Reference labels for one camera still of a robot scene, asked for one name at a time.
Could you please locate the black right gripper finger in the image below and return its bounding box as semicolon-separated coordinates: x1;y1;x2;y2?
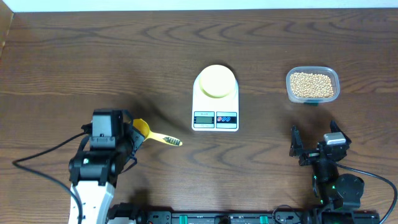
289;126;303;157
330;120;352;144

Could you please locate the white digital kitchen scale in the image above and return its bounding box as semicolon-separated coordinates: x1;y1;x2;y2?
192;75;239;132

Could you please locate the clear plastic soybean container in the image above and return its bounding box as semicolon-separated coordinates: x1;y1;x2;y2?
285;66;340;104

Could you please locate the black right camera cable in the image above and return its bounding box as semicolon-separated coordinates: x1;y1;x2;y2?
336;162;398;224

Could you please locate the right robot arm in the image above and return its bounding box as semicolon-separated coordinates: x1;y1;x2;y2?
289;121;380;224

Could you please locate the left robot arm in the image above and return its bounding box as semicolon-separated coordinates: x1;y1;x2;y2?
68;109;144;223

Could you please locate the yellow measuring scoop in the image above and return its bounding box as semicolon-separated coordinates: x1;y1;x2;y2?
132;119;183;147

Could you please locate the yellow bowl on scale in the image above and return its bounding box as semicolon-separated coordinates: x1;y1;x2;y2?
199;65;236;98

